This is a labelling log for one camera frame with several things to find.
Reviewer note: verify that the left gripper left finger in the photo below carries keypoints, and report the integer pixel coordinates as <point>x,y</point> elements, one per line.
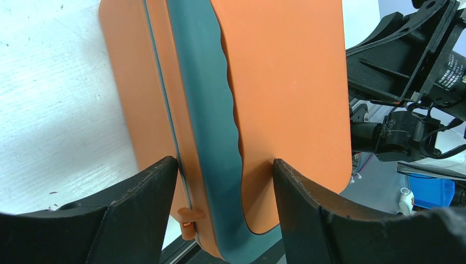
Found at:
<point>124,223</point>

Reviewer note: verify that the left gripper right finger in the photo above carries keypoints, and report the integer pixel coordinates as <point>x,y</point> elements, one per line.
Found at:
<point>320,226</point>

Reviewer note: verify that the orange plastic medicine box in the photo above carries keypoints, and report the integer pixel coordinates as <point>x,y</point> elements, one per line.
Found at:
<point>228,87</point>

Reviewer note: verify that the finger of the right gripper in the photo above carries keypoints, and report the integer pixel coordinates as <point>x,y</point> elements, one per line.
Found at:
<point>405,54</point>

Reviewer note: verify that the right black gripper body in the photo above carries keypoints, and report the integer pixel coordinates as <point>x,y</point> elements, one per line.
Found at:
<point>440,72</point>

